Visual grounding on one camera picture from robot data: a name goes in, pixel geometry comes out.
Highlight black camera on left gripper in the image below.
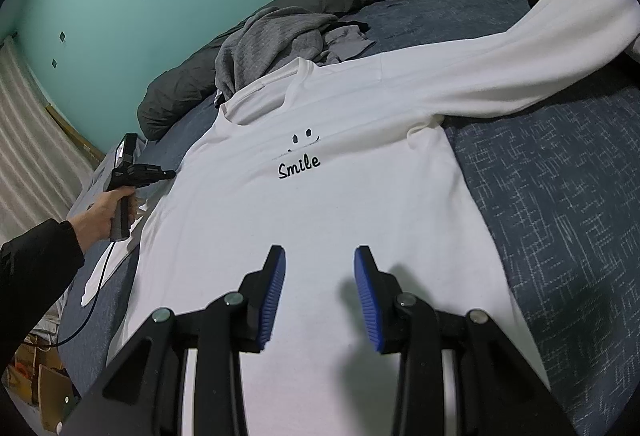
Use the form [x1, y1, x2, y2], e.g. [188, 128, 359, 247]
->
[114, 133, 138, 168]

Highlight white long-sleeve shirt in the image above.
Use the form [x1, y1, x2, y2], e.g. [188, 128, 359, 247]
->
[112, 0, 639, 435]

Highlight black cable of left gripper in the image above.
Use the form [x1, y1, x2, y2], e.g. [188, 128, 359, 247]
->
[31, 240, 120, 350]

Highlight beige striped curtain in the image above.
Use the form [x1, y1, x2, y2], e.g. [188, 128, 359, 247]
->
[0, 37, 93, 242]

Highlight person's left forearm black sleeve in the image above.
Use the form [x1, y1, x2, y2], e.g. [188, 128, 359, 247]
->
[1, 219, 85, 367]

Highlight cardboard boxes on floor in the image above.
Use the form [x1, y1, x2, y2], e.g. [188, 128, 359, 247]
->
[1, 334, 79, 435]

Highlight blue patterned bed cover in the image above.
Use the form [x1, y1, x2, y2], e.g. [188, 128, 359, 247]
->
[58, 0, 639, 435]

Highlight grey knit sweater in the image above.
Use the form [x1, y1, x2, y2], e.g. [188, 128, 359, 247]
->
[215, 6, 374, 104]

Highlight wooden frame by wall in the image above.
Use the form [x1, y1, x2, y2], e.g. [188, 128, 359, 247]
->
[44, 104, 104, 166]

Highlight light grey crumpled sheet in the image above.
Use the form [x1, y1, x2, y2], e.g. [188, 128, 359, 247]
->
[67, 144, 118, 218]

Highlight person's left hand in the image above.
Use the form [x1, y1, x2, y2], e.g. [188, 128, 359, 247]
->
[68, 187, 138, 253]

